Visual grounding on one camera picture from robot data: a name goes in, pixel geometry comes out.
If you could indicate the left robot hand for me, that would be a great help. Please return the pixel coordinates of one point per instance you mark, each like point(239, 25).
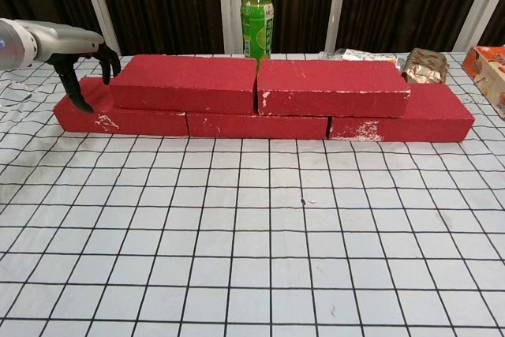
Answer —
point(67, 41)

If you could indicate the red foam brick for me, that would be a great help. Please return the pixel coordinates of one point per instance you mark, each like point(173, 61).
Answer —
point(150, 124)
point(189, 80)
point(256, 126)
point(434, 120)

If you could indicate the red brick white scuffed top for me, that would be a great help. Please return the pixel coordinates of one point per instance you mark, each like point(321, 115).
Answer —
point(335, 84)

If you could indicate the green tea bottle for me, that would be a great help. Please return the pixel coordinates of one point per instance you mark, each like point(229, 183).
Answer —
point(256, 29)

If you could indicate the white black checkered tablecloth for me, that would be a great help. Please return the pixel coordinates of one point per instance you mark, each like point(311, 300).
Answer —
point(252, 254)

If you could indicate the white snack packet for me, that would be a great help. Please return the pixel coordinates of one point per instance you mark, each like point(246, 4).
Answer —
point(355, 54)

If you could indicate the gold foil snack packet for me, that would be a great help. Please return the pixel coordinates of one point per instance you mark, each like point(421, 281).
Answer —
point(424, 66)

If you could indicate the orange biscuit box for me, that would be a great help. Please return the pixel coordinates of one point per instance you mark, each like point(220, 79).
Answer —
point(489, 72)

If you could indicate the white double partition post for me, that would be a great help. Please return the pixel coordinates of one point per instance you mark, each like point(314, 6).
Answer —
point(225, 5)

